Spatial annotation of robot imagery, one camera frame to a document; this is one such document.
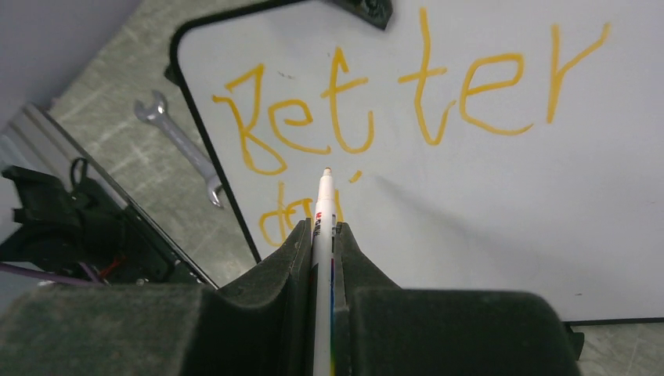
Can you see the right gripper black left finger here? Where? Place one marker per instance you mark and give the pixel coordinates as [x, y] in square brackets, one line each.
[254, 325]

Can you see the white whiteboard black frame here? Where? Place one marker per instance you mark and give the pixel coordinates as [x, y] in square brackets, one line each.
[501, 145]

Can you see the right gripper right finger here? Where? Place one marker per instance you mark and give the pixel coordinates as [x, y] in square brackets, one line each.
[383, 329]

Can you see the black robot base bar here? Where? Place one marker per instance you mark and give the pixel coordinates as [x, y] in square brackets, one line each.
[85, 232]

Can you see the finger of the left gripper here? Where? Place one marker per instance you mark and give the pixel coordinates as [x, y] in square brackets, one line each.
[377, 13]

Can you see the silver open-end wrench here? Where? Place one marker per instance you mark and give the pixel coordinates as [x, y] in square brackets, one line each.
[157, 115]

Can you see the white marker pen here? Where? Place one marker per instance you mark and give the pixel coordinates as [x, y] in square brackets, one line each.
[323, 264]

